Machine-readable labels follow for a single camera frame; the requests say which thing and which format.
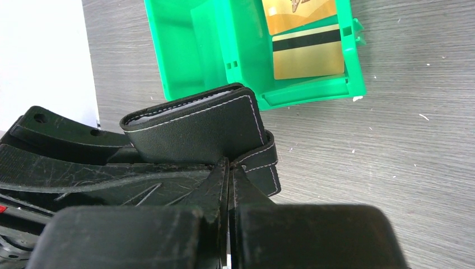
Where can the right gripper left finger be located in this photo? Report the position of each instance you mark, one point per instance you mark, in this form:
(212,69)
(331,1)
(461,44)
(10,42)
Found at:
(188,234)

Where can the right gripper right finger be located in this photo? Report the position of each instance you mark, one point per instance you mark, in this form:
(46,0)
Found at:
(264,234)

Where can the gold card with stripe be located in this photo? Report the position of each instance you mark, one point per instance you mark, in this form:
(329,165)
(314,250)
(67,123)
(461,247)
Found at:
(308,53)

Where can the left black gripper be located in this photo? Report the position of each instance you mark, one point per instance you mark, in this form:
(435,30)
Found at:
(33,187)

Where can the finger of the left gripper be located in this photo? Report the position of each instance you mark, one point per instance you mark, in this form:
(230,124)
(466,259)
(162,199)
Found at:
(44,129)

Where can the green plastic two-compartment bin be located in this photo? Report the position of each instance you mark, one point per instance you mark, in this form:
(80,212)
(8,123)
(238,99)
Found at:
(201,45)

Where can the black leather card holder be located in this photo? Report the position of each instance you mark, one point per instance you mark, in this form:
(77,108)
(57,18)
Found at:
(205,127)

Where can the gold patterned card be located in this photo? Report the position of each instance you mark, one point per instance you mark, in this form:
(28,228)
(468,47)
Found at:
(283,15)

